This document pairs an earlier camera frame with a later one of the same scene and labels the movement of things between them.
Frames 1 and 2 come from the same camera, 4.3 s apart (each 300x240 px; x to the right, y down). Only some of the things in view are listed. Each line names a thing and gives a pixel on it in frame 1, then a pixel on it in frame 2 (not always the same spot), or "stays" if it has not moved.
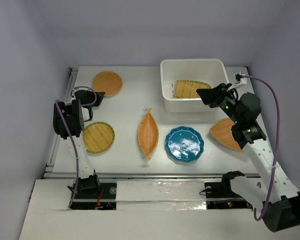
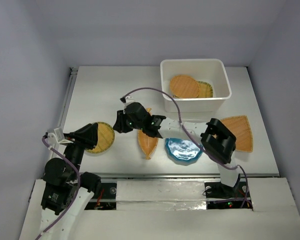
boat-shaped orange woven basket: x=148 y=134 stays
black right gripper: x=214 y=95 to x=120 y=123
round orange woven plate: x=108 y=82 to x=184 y=86
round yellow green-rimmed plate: x=98 y=137 stays
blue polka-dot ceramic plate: x=184 y=144 stays
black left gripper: x=99 y=97 to x=86 y=135
